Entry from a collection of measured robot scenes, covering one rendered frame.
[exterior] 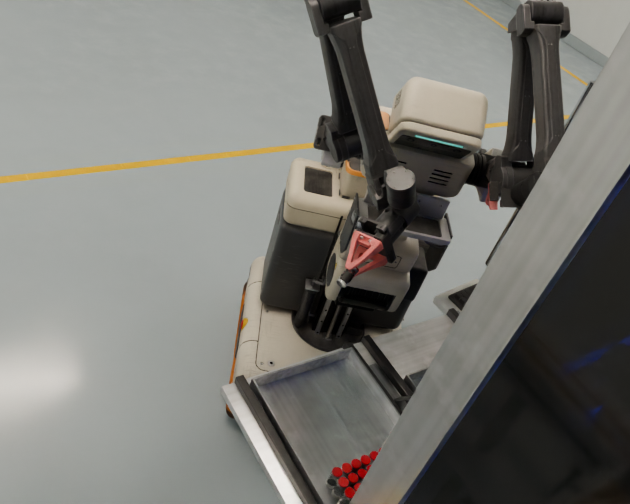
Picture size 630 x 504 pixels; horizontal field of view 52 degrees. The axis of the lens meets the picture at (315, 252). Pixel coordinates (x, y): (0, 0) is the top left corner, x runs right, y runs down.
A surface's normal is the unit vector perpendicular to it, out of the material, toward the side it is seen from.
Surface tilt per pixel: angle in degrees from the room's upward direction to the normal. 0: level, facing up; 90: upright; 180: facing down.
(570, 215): 90
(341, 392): 0
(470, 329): 90
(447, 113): 42
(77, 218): 0
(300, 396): 0
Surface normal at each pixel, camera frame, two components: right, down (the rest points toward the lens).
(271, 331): 0.25, -0.73
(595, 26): -0.83, 0.18
